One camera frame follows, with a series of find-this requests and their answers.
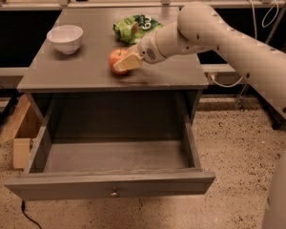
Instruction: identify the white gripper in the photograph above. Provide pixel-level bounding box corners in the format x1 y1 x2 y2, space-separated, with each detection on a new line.
113 31 166 72

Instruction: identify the red apple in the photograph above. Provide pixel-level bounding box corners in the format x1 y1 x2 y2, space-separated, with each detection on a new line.
108 49 128 75

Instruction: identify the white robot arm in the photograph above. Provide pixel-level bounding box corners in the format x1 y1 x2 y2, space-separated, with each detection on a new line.
113 2 286 229

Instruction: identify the grey open top drawer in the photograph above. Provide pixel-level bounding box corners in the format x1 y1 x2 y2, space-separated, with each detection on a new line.
5 96 215 200

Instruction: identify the green chip bag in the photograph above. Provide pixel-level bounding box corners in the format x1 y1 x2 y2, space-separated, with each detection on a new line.
112 14 162 45

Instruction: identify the grey cabinet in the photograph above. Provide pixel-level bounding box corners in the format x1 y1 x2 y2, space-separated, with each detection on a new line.
17 8 207 126

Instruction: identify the white ceramic bowl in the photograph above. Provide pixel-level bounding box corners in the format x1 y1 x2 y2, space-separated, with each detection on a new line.
47 25 84 54

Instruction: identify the wooden plank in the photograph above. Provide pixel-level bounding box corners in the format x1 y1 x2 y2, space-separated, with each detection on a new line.
0 94 41 145

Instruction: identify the wooden block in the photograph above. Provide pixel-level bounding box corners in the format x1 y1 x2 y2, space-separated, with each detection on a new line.
12 138 31 169

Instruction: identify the grey metal rail frame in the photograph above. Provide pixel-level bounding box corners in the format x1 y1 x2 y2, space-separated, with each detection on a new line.
0 0 286 91

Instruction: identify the black floor cable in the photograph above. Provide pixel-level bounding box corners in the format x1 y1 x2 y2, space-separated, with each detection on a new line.
20 199 43 229

